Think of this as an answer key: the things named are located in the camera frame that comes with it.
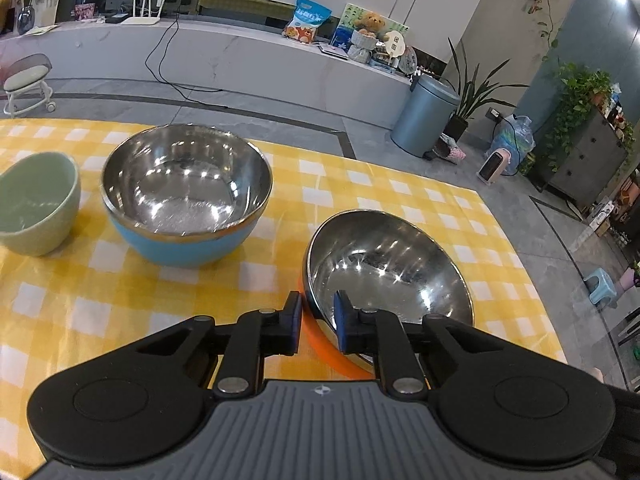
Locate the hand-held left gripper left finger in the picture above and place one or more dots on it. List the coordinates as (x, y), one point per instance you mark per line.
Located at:
(295, 321)

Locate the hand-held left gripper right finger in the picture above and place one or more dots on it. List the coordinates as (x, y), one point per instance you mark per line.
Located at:
(343, 327)

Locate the orange steel bowl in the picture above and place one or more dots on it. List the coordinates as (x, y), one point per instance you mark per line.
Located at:
(390, 270)

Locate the blue steel bowl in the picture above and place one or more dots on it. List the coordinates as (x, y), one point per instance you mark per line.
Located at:
(187, 195)

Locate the yellow checked tablecloth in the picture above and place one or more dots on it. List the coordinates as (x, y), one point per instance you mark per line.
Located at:
(125, 300)

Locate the small white heater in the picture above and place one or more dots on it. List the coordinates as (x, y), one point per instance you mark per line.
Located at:
(491, 167)

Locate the grey pedal trash can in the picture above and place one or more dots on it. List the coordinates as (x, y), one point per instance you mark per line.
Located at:
(425, 115)

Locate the blue water bottle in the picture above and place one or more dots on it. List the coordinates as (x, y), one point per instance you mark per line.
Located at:
(517, 140)

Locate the small blue plastic stool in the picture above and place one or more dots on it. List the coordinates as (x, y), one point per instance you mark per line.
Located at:
(601, 287)

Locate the long leaf potted plant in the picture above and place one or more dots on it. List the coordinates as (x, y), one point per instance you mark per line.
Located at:
(467, 95)

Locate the white marble media console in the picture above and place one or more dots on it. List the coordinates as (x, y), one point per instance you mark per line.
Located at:
(250, 60)

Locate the round white hand fan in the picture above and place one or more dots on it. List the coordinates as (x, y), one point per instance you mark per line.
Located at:
(395, 46)

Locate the green ceramic bowl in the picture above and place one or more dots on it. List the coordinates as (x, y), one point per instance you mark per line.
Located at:
(35, 200)

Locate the grey drawer cabinet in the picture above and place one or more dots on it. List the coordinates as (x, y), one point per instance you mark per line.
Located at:
(585, 160)

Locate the teddy bear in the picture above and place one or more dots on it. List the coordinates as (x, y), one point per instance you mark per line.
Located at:
(367, 30)

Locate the blue snack bag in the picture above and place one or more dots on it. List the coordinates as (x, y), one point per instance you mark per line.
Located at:
(306, 20)

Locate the green picture board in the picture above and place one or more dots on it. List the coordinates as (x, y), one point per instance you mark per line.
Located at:
(350, 17)

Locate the ivy potted plant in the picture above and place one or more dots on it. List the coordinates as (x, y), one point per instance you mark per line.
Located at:
(575, 105)

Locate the white router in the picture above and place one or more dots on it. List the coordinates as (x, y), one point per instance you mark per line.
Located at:
(142, 20)

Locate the grey rolling stool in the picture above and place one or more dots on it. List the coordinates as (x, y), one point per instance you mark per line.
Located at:
(27, 82)

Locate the pink photo card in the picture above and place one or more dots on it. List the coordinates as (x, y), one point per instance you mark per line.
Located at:
(85, 11)

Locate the small drawing card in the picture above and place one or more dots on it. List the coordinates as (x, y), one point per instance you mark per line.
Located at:
(47, 2)

